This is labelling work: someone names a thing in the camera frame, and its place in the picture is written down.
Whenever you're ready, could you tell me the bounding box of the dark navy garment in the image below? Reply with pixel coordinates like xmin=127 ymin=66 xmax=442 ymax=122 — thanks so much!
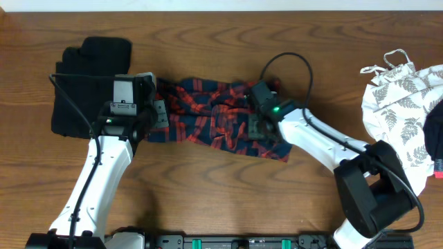
xmin=423 ymin=101 xmax=442 ymax=160

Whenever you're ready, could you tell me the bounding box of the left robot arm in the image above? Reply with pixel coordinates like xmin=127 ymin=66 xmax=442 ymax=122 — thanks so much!
xmin=26 ymin=72 xmax=164 ymax=249

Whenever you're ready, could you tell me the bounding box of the red object at edge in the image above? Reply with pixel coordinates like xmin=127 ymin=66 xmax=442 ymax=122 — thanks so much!
xmin=433 ymin=159 xmax=443 ymax=178

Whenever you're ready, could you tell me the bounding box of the white fern print cloth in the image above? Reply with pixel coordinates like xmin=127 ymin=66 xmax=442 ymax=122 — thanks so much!
xmin=360 ymin=48 xmax=442 ymax=195

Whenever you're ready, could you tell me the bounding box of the red navy plaid shirt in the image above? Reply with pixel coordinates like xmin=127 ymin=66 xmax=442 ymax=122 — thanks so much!
xmin=146 ymin=77 xmax=292 ymax=162

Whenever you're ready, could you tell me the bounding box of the black folded garment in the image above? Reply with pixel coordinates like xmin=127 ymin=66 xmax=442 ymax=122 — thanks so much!
xmin=51 ymin=37 xmax=132 ymax=139

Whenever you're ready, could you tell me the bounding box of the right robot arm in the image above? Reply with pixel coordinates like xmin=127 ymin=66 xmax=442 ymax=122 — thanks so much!
xmin=246 ymin=82 xmax=417 ymax=248

